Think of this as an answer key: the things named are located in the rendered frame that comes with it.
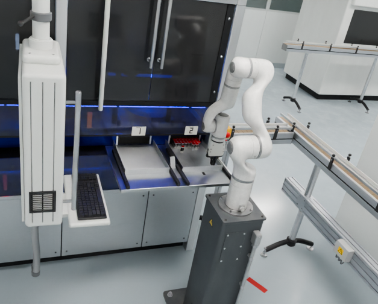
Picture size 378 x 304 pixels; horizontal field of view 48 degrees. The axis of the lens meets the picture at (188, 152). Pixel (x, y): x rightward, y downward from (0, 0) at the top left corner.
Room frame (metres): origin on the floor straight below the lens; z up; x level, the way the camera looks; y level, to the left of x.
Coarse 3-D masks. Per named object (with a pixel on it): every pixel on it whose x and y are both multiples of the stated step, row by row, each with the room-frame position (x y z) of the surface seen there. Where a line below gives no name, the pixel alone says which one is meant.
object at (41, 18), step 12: (36, 0) 1.73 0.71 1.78; (48, 0) 1.75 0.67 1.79; (36, 12) 1.73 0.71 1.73; (48, 12) 1.75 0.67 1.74; (36, 24) 1.73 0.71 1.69; (48, 24) 1.75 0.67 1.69; (36, 36) 1.73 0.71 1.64; (48, 36) 1.75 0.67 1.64; (36, 48) 1.71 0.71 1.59; (48, 48) 1.74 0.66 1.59
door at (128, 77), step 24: (72, 0) 2.11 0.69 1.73; (96, 0) 2.16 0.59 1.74; (120, 0) 2.21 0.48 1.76; (144, 0) 2.26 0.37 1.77; (72, 24) 2.11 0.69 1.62; (96, 24) 2.16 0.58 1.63; (120, 24) 2.21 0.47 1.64; (144, 24) 2.27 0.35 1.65; (72, 48) 2.11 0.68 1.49; (96, 48) 2.16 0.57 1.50; (120, 48) 2.22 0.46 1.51; (144, 48) 2.27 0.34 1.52; (72, 72) 2.11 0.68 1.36; (96, 72) 2.17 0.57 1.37; (120, 72) 2.22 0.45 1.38; (144, 72) 2.28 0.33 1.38; (72, 96) 2.12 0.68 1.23; (96, 96) 2.17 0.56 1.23; (120, 96) 2.23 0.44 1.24; (144, 96) 2.29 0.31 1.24
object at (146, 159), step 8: (152, 144) 2.40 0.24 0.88; (120, 152) 2.22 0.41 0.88; (128, 152) 2.24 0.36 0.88; (136, 152) 2.26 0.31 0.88; (144, 152) 2.28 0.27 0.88; (152, 152) 2.29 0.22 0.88; (160, 152) 2.25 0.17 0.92; (120, 160) 2.10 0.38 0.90; (128, 160) 2.14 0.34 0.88; (136, 160) 2.16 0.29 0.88; (144, 160) 2.17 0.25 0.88; (152, 160) 2.19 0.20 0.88; (160, 160) 2.21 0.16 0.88; (128, 168) 2.05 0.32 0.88; (136, 168) 2.07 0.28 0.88; (144, 168) 2.03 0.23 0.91; (152, 168) 2.05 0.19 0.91; (160, 168) 2.07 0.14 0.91; (168, 168) 2.09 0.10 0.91
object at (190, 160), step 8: (168, 144) 2.38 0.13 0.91; (200, 144) 2.52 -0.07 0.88; (176, 152) 2.35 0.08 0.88; (184, 152) 2.37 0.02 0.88; (192, 152) 2.39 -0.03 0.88; (200, 152) 2.41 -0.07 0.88; (184, 160) 2.26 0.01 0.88; (192, 160) 2.28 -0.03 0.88; (200, 160) 2.30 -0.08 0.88; (208, 160) 2.32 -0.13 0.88; (216, 160) 2.31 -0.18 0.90; (184, 168) 2.13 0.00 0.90; (192, 168) 2.15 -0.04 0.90; (200, 168) 2.17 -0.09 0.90; (208, 168) 2.20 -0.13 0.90; (216, 168) 2.22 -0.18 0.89
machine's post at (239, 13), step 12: (240, 0) 2.48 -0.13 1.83; (240, 12) 2.49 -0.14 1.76; (240, 24) 2.49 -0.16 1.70; (228, 48) 2.48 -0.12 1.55; (228, 60) 2.48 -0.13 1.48; (216, 96) 2.49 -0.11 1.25; (204, 192) 2.50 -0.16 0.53; (192, 216) 2.48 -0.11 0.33; (192, 228) 2.48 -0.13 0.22; (192, 240) 2.49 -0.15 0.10
